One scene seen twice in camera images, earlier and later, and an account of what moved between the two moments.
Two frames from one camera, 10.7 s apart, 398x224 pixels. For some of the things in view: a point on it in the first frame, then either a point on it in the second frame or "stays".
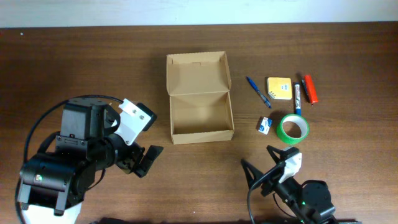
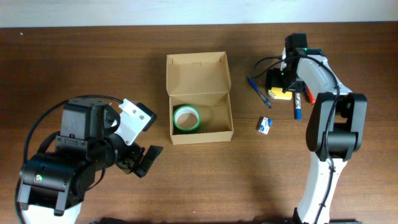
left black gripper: x=134 y=158 stays
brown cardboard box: x=199 y=85 stays
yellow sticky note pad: x=280 y=88 stays
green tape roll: x=300 y=122 to x=186 y=118
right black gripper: x=270 y=179 to x=277 y=78
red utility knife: x=310 y=89 stays
